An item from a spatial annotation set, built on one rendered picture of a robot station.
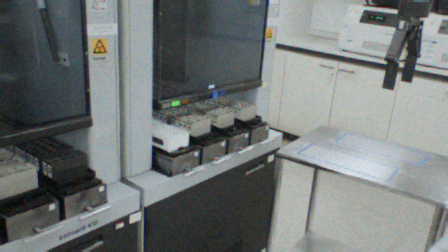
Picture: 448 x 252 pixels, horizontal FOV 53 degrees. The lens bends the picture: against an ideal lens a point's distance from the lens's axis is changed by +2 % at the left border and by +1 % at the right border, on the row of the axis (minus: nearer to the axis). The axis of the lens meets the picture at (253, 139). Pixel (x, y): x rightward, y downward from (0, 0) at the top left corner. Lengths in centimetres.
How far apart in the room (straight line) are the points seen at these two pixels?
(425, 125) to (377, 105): 39
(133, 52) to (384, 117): 255
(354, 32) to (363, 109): 62
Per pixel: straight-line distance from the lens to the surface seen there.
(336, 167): 159
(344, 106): 378
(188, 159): 162
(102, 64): 140
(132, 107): 150
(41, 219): 133
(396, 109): 362
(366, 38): 365
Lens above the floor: 143
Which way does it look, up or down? 21 degrees down
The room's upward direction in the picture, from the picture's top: 6 degrees clockwise
